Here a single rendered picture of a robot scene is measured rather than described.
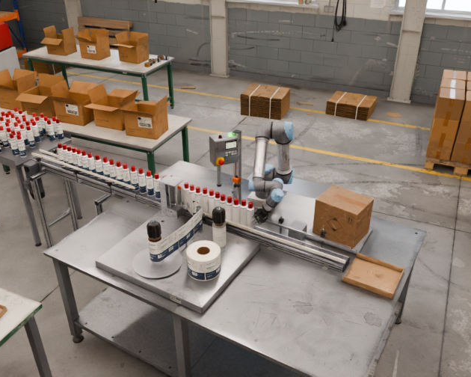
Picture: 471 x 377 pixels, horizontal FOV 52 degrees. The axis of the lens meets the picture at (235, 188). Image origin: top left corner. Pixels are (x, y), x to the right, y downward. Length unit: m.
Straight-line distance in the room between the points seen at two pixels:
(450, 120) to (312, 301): 3.65
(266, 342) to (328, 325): 0.36
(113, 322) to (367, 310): 1.79
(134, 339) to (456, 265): 2.84
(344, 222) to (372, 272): 0.35
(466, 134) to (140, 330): 4.20
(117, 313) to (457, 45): 6.25
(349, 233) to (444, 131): 3.12
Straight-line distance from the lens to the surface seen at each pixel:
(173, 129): 5.05
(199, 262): 2.82
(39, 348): 3.31
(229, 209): 3.27
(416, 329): 4.06
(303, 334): 2.70
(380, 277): 3.11
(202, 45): 9.26
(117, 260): 3.13
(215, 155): 3.16
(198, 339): 3.48
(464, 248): 5.02
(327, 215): 3.22
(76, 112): 5.30
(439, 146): 6.17
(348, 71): 8.42
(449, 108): 6.00
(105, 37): 7.63
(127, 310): 3.75
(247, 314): 2.78
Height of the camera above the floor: 2.81
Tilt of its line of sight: 31 degrees down
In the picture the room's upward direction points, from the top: straight up
